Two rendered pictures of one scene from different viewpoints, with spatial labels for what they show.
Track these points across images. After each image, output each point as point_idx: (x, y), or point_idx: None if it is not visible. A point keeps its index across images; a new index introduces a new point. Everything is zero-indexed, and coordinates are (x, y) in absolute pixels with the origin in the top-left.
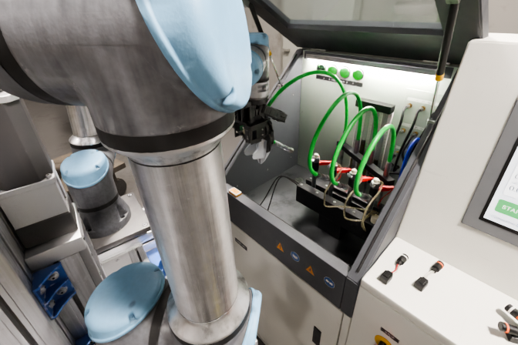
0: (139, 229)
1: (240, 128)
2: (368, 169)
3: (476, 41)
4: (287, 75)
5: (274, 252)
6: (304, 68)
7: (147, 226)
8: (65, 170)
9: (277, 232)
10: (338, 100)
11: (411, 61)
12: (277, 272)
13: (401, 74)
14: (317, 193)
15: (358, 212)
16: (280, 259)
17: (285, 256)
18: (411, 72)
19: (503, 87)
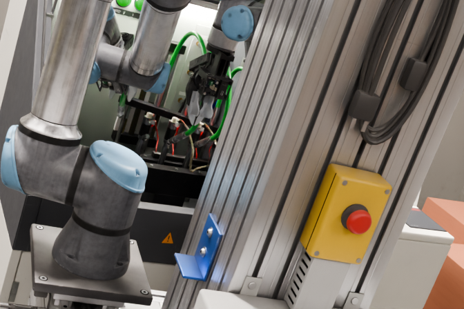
0: (137, 247)
1: (210, 84)
2: (186, 121)
3: None
4: None
5: (152, 255)
6: None
7: (136, 242)
8: (135, 169)
9: (170, 218)
10: (204, 44)
11: None
12: (150, 284)
13: (192, 8)
14: (152, 166)
15: (202, 172)
16: (161, 260)
17: (174, 248)
18: (208, 7)
19: None
